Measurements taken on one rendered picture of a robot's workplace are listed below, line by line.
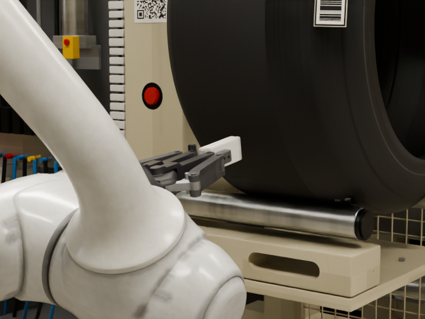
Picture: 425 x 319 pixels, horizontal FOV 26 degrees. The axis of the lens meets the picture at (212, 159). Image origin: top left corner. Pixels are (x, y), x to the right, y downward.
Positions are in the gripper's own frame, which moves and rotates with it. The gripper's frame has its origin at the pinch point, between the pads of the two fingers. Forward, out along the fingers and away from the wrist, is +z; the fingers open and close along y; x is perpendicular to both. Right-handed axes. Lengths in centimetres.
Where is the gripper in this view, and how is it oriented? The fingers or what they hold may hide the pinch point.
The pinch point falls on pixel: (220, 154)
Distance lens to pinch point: 114.0
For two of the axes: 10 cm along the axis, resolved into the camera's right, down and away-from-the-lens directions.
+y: -8.0, -0.8, 5.9
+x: 0.8, 9.7, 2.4
